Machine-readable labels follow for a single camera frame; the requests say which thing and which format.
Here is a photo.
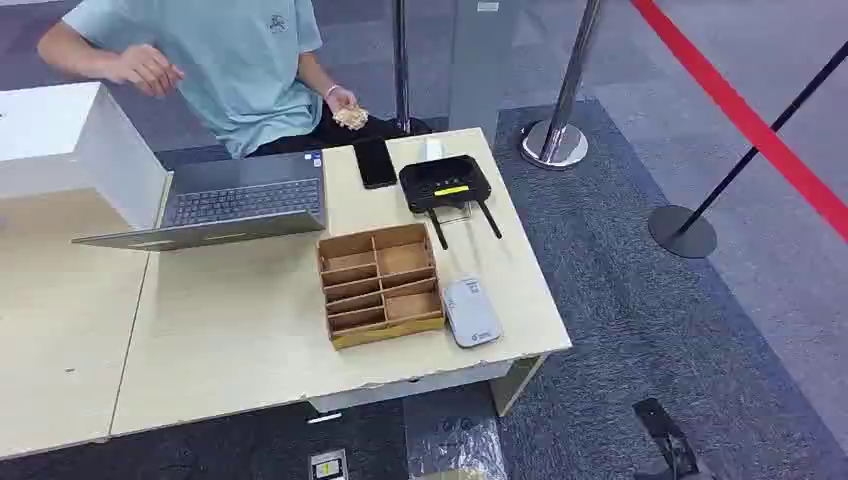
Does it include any person's right hand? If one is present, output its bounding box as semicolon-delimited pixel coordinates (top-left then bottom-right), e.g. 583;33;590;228
104;43;187;100

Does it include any person's left hand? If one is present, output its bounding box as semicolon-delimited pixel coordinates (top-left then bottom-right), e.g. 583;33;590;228
324;86;362;128

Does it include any crumpled beige snack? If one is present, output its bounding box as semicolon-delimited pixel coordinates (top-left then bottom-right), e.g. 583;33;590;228
332;105;370;132

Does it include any thin chrome pole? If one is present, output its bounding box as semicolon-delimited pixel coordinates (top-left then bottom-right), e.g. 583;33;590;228
390;0;414;136

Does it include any black smartphone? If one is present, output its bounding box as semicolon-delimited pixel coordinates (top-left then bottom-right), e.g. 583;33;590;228
352;137;399;191

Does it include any person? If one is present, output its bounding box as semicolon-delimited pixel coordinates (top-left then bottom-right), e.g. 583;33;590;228
36;0;432;160

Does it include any white cabinet box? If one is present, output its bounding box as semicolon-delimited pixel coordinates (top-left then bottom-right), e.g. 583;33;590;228
0;82;170;231

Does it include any black router with antennas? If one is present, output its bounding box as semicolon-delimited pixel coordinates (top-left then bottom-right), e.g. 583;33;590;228
398;154;503;252

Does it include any grey laptop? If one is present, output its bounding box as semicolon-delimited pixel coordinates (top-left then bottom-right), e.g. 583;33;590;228
71;150;328;253

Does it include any grey upright panel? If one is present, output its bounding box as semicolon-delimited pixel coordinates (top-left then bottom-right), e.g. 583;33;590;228
449;0;525;144

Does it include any wooden compartment box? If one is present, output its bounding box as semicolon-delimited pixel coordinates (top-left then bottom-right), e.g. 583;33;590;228
315;223;447;352

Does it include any grey power bank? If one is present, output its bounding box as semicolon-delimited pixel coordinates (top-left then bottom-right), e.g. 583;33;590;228
441;276;503;349

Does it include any pale desk leg panel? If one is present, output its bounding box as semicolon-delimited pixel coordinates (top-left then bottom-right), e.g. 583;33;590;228
490;354;549;419

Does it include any small labelled floor box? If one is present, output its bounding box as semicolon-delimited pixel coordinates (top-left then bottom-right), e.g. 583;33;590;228
307;449;350;480

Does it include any clear plastic bag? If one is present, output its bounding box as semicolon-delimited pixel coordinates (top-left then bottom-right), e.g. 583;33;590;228
404;417;510;480

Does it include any red barrier belt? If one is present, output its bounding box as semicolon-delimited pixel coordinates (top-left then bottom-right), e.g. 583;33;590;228
629;0;848;244

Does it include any robot's black foot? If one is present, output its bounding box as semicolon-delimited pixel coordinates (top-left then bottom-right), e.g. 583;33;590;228
631;397;705;480

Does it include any chrome stanchion post with base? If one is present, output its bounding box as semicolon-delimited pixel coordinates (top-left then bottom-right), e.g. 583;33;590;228
519;0;604;170

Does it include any black stanchion post with base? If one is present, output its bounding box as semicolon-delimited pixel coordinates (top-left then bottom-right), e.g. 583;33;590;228
647;40;848;260

